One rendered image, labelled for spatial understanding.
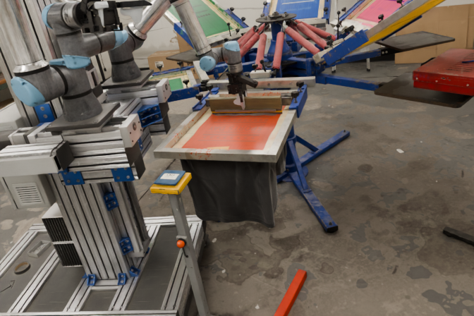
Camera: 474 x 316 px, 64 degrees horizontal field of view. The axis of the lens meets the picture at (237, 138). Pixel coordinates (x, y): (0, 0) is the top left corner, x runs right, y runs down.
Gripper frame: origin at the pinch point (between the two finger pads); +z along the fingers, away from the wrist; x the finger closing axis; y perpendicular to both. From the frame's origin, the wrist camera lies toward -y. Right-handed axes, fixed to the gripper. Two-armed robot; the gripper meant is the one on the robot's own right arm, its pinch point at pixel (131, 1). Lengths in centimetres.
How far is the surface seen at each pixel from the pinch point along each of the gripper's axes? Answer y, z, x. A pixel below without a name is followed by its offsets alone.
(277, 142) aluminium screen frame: 60, 6, -68
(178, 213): 84, -24, -32
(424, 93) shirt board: 53, 54, -147
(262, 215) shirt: 101, -5, -70
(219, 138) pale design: 63, -27, -70
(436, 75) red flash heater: 40, 60, -132
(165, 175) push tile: 67, -28, -31
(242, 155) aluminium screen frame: 63, -4, -54
